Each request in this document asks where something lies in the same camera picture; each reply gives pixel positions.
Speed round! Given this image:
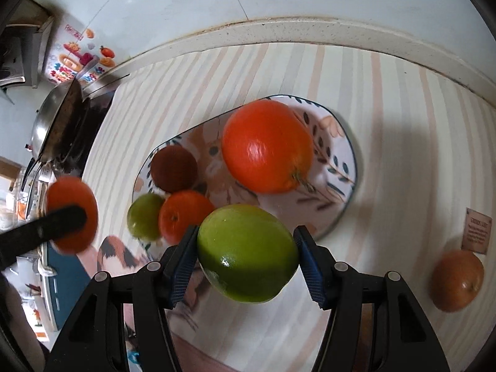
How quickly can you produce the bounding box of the mandarin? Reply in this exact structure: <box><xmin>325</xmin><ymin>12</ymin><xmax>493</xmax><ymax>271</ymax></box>
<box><xmin>45</xmin><ymin>175</ymin><xmax>98</xmax><ymax>255</ymax></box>
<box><xmin>158</xmin><ymin>190</ymin><xmax>215</xmax><ymax>245</ymax></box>

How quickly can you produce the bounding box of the brown round fruit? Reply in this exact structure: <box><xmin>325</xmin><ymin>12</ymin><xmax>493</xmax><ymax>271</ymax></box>
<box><xmin>429</xmin><ymin>250</ymin><xmax>484</xmax><ymax>312</ymax></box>

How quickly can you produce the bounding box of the green apple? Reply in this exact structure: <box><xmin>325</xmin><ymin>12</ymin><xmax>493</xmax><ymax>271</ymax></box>
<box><xmin>127</xmin><ymin>193</ymin><xmax>165</xmax><ymax>242</ymax></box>
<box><xmin>197</xmin><ymin>204</ymin><xmax>299</xmax><ymax>303</ymax></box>

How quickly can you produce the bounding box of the small dark red fruit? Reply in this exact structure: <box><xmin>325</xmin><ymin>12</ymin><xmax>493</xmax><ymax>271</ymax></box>
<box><xmin>150</xmin><ymin>145</ymin><xmax>197</xmax><ymax>193</ymax></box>

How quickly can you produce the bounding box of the large orange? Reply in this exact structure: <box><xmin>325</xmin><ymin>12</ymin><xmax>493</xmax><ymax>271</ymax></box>
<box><xmin>221</xmin><ymin>99</ymin><xmax>314</xmax><ymax>194</ymax></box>

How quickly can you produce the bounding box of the blue kitchen cabinet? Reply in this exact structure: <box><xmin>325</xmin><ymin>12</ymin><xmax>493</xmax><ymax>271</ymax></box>
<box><xmin>44</xmin><ymin>243</ymin><xmax>90</xmax><ymax>330</ymax></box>

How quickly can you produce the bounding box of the steel wok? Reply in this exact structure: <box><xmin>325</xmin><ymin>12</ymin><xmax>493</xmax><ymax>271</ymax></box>
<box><xmin>21</xmin><ymin>78</ymin><xmax>82</xmax><ymax>190</ymax></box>

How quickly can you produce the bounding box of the small brown label tag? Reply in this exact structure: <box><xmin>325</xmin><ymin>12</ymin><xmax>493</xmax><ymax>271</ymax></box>
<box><xmin>462</xmin><ymin>208</ymin><xmax>493</xmax><ymax>255</ymax></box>

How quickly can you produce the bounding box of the oval floral ceramic plate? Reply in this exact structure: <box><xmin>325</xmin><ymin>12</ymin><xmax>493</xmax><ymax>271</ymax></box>
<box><xmin>131</xmin><ymin>95</ymin><xmax>358</xmax><ymax>239</ymax></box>

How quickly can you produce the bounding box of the black gas stove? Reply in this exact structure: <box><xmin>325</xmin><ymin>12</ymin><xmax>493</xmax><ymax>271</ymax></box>
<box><xmin>51</xmin><ymin>76</ymin><xmax>126</xmax><ymax>177</ymax></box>

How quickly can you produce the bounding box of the black range hood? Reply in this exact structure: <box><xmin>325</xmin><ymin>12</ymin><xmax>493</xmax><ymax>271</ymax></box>
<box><xmin>1</xmin><ymin>0</ymin><xmax>55</xmax><ymax>103</ymax></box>

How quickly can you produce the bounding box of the colourful wall sticker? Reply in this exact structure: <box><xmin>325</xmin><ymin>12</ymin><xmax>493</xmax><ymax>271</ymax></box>
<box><xmin>43</xmin><ymin>22</ymin><xmax>118</xmax><ymax>86</ymax></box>

